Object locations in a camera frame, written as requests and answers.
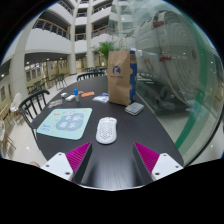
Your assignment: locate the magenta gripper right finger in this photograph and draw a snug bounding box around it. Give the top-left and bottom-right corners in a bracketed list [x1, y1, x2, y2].
[133, 142, 183, 185]

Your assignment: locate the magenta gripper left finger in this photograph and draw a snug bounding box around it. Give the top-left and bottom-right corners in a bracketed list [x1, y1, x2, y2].
[42, 142, 92, 184]

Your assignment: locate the light green mouse pad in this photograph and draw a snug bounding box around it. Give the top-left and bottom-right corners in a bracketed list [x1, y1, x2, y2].
[37, 108, 92, 140]

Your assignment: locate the white honeycomb computer mouse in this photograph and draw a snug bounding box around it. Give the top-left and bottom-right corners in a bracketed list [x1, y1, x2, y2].
[96, 117, 117, 144]

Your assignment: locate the small grey flat box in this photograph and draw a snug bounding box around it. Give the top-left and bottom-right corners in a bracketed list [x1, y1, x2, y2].
[125, 102, 144, 115]

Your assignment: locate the white small box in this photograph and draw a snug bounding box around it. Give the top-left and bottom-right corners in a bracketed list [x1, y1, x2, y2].
[65, 95, 75, 102]

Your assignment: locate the black wooden chair left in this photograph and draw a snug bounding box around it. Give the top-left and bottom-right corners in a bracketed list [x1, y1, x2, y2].
[19, 90, 50, 139]

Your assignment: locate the black wooden chair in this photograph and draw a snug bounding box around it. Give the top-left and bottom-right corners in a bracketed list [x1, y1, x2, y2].
[19, 90, 50, 139]
[76, 70, 106, 81]

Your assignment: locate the white small charger block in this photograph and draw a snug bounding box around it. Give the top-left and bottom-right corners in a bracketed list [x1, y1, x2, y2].
[61, 92, 68, 98]

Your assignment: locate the orange flat packet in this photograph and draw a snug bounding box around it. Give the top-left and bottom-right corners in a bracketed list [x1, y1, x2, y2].
[81, 92, 94, 98]

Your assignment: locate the clear plastic sachet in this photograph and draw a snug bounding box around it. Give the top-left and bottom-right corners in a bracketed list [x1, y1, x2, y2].
[93, 93, 109, 103]

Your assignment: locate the small blue-capped bottle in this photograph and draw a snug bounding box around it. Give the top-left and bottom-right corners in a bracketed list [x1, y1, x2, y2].
[73, 89, 80, 102]

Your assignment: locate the black chairs group background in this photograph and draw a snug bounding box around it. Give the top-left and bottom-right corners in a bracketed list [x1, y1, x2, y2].
[51, 73, 66, 90]

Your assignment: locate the black wooden chair far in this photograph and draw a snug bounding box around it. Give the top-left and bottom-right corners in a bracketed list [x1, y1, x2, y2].
[76, 70, 106, 81]

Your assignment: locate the brown paper bag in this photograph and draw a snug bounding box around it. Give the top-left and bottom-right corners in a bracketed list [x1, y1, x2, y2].
[107, 50, 132, 106]

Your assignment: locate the blue carton box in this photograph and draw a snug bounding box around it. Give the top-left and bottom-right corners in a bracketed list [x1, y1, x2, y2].
[129, 50, 137, 102]

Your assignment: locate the green potted palm plant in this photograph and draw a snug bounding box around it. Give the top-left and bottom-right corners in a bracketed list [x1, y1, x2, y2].
[93, 41, 114, 63]

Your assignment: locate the white wire chair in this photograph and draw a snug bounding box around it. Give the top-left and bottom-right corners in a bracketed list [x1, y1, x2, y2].
[10, 93, 22, 116]

